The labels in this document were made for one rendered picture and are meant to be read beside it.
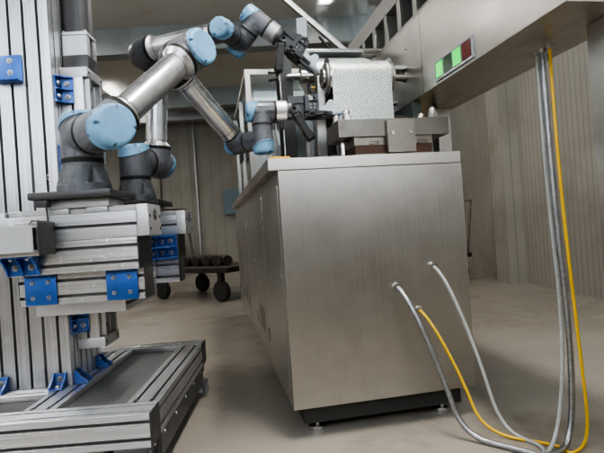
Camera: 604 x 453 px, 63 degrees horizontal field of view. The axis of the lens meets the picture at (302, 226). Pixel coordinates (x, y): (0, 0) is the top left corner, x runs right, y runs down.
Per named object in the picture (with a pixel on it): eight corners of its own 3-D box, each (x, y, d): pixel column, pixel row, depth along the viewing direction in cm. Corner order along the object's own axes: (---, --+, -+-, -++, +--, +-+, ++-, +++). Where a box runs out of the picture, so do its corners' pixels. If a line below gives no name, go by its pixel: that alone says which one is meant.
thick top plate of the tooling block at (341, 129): (327, 146, 182) (326, 128, 182) (429, 141, 190) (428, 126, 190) (339, 137, 167) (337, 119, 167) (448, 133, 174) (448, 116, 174)
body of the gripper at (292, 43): (311, 42, 189) (286, 22, 187) (298, 59, 188) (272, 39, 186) (307, 49, 196) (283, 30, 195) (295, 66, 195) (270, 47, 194)
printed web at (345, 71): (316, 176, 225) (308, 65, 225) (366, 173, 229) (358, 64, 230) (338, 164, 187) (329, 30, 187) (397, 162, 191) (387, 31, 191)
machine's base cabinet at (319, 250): (241, 315, 404) (234, 209, 404) (318, 306, 416) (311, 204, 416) (294, 443, 156) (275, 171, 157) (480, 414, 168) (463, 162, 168)
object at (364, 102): (335, 135, 187) (332, 85, 187) (395, 132, 192) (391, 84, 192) (336, 134, 187) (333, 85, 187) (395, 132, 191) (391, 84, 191)
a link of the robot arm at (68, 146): (93, 163, 153) (90, 119, 153) (115, 156, 144) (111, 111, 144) (52, 161, 144) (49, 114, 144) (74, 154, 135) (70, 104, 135)
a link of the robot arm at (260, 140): (257, 157, 190) (255, 128, 190) (279, 153, 182) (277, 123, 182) (242, 155, 184) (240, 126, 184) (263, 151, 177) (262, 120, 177)
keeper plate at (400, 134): (386, 153, 170) (385, 120, 170) (414, 152, 172) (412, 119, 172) (389, 152, 167) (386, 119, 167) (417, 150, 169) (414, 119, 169)
